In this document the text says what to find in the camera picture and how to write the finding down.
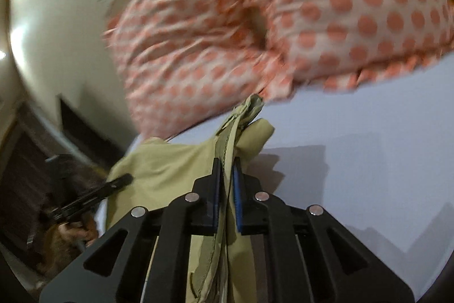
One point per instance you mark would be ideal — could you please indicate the orange polka dot pillow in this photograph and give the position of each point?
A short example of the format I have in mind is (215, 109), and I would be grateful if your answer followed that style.
(354, 4)
(184, 51)

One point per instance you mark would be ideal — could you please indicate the dark wooden door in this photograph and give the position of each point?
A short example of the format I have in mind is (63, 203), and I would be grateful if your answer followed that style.
(39, 161)

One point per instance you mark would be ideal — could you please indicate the pale bed sheet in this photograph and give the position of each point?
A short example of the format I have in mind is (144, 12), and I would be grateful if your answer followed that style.
(354, 154)

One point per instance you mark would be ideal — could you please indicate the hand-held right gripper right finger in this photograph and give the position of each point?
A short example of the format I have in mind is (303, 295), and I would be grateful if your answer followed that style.
(237, 203)

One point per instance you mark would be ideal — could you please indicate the person's left hand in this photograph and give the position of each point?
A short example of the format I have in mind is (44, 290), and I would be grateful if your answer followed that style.
(79, 230)

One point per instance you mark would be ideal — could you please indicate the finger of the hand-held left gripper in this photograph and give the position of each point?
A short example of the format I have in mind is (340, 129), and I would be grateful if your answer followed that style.
(103, 191)

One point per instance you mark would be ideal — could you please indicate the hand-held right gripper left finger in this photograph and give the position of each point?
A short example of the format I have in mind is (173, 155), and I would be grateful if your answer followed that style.
(215, 196)

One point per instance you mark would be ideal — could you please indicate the khaki pants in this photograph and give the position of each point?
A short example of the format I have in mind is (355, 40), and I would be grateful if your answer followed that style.
(170, 168)

